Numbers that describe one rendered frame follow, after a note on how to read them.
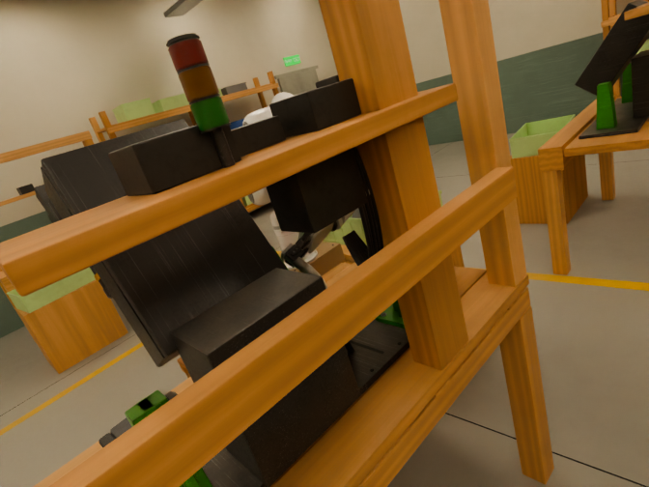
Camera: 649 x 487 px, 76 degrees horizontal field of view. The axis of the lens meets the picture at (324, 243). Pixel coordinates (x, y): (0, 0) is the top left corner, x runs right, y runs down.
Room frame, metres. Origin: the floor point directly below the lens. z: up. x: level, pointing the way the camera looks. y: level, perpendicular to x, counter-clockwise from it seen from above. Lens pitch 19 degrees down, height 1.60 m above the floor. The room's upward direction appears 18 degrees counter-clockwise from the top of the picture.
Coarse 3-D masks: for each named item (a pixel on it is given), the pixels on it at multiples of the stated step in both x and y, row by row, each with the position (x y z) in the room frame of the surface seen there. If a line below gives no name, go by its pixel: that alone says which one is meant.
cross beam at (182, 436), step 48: (480, 192) 0.97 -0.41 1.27; (432, 240) 0.83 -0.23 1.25; (336, 288) 0.69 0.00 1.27; (384, 288) 0.72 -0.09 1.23; (288, 336) 0.58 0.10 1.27; (336, 336) 0.63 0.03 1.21; (192, 384) 0.53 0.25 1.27; (240, 384) 0.52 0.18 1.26; (288, 384) 0.56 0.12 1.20; (144, 432) 0.45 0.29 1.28; (192, 432) 0.46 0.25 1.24; (240, 432) 0.50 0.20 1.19; (96, 480) 0.39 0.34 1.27; (144, 480) 0.42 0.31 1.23
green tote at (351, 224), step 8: (440, 192) 2.10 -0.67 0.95; (440, 200) 2.10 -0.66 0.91; (344, 224) 2.17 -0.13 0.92; (352, 224) 2.12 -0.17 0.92; (360, 224) 2.05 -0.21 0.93; (336, 232) 2.24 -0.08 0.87; (344, 232) 2.18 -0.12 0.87; (360, 232) 2.07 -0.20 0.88; (328, 240) 2.31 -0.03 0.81; (336, 240) 2.26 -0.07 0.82
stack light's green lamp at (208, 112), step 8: (192, 104) 0.67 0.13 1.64; (200, 104) 0.66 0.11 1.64; (208, 104) 0.66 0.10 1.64; (216, 104) 0.67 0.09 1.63; (192, 112) 0.68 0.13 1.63; (200, 112) 0.67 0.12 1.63; (208, 112) 0.66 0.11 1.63; (216, 112) 0.67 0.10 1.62; (224, 112) 0.68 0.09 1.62; (200, 120) 0.67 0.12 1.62; (208, 120) 0.66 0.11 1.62; (216, 120) 0.67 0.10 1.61; (224, 120) 0.67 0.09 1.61; (200, 128) 0.67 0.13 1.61; (208, 128) 0.67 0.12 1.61; (216, 128) 0.67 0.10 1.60
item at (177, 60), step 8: (176, 40) 0.66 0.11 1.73; (184, 40) 0.67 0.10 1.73; (192, 40) 0.67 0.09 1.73; (176, 48) 0.67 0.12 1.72; (184, 48) 0.66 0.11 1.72; (192, 48) 0.67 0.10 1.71; (200, 48) 0.68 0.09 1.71; (176, 56) 0.67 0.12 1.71; (184, 56) 0.66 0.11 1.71; (192, 56) 0.67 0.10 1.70; (200, 56) 0.67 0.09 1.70; (176, 64) 0.67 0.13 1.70; (184, 64) 0.66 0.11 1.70; (192, 64) 0.67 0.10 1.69; (200, 64) 0.67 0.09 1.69; (208, 64) 0.68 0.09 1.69
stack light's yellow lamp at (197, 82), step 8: (184, 72) 0.67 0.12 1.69; (192, 72) 0.66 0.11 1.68; (200, 72) 0.67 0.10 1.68; (208, 72) 0.68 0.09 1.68; (184, 80) 0.67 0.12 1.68; (192, 80) 0.66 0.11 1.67; (200, 80) 0.67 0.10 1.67; (208, 80) 0.67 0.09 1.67; (184, 88) 0.67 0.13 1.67; (192, 88) 0.67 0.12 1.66; (200, 88) 0.66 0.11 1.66; (208, 88) 0.67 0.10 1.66; (216, 88) 0.68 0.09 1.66; (192, 96) 0.67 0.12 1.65; (200, 96) 0.66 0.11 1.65; (208, 96) 0.67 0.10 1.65; (216, 96) 0.68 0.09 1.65
